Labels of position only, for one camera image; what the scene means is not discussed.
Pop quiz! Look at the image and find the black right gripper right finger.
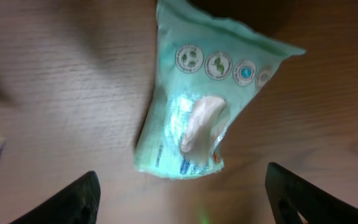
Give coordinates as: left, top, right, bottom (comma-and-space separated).
265, 162, 358, 224

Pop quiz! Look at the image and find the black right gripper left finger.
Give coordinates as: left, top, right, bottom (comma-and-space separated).
12, 171, 101, 224

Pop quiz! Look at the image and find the green tissue pack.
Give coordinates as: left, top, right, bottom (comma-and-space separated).
134, 1, 304, 179

